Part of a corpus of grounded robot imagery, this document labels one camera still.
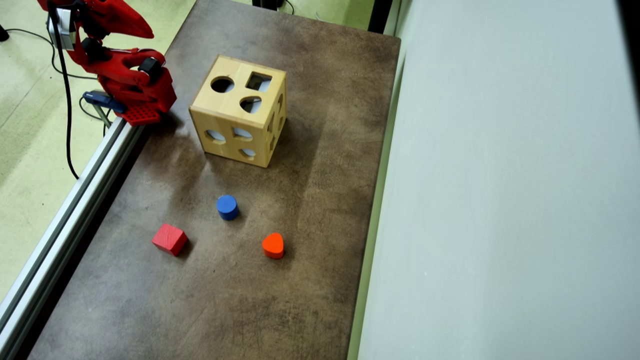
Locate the red robot arm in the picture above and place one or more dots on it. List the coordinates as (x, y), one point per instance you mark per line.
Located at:
(150, 92)

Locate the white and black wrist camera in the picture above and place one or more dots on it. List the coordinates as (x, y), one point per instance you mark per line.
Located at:
(62, 27)

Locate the black vertical post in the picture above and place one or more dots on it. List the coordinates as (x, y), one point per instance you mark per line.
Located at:
(380, 15)

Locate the red wooden cube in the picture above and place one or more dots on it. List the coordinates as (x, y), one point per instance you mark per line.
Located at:
(169, 239)

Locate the black round floor object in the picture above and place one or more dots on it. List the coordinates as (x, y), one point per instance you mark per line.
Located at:
(3, 34)

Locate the black device on floor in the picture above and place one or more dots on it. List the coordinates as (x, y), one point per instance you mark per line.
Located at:
(267, 3)

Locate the blue wooden cylinder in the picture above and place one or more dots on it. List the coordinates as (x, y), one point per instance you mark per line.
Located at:
(227, 206)

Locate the wooden shape sorter box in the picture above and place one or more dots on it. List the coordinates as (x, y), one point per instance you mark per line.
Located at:
(225, 107)

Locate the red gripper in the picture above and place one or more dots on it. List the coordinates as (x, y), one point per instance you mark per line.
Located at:
(131, 26)

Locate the orange rounded triangle block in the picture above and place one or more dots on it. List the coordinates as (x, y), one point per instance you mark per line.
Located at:
(273, 245)

